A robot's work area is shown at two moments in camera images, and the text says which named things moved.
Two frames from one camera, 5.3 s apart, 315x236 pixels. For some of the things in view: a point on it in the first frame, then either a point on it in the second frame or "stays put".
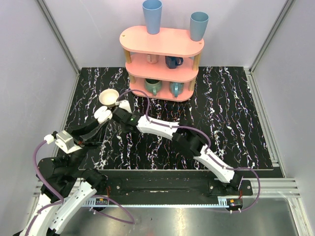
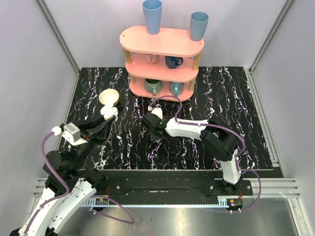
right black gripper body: x=123 y=126 to x=153 y=135
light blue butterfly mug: x=176 y=88 stays put
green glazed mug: x=153 y=86 stays put
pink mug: x=152 y=58 stays put
